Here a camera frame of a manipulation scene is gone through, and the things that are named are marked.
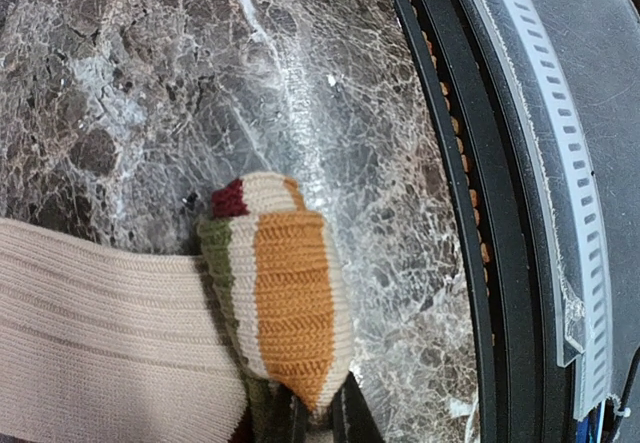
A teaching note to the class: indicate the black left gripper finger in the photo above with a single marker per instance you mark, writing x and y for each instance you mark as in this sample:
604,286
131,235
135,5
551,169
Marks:
349,416

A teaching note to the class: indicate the beige striped cuff sock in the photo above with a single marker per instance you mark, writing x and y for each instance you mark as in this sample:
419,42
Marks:
102,345

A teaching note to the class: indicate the black front table rail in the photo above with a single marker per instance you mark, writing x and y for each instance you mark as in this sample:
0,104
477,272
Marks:
523,395

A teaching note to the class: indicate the white slotted cable duct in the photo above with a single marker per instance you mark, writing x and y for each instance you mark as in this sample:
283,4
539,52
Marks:
572,211

